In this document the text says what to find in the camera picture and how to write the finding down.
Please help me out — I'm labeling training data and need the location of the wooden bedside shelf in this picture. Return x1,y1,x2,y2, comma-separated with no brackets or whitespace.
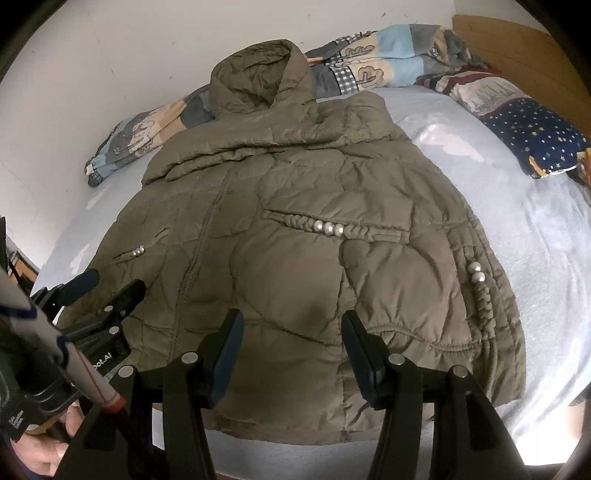
8,252,38,285

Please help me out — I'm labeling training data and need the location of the wooden headboard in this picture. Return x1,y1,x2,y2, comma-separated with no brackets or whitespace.
453,15,590,135

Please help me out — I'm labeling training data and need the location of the light blue cloud bedsheet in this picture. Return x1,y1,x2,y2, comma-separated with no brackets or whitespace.
34,87,590,479

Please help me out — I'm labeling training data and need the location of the olive green puffer jacket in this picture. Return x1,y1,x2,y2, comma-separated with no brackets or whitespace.
59,40,526,445

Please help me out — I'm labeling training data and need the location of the white sleeve with red cuff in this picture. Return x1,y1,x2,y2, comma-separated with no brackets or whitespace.
1,271,126,413

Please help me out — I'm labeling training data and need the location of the patchwork cartoon rolled duvet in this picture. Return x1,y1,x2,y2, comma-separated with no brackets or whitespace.
84,24,486,188

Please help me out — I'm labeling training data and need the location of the person's left hand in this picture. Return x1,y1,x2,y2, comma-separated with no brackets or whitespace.
10,401,84,479

